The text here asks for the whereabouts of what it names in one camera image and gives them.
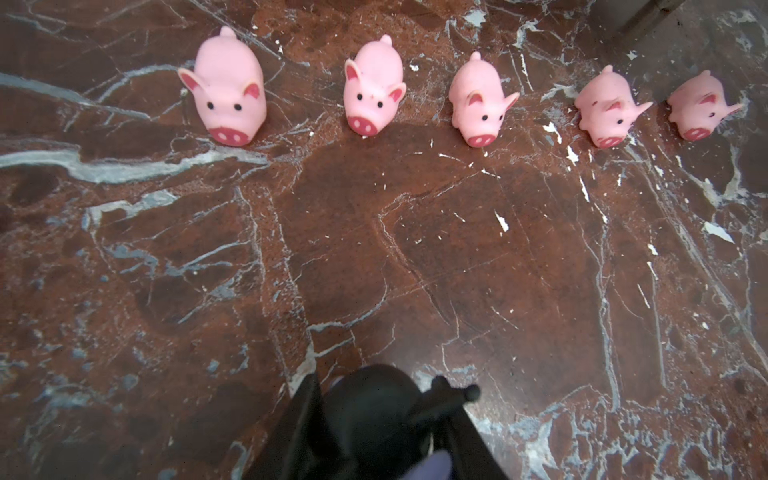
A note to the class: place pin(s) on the black purple figurine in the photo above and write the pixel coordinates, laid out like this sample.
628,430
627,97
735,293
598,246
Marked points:
378,422

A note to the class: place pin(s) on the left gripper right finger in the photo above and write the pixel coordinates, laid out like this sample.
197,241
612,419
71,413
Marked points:
455,432

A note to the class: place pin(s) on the pink pig toy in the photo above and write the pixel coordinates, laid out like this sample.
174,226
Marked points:
227,84
478,101
374,87
607,108
698,106

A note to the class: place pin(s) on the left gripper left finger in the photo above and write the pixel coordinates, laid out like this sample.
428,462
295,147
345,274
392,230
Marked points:
300,439

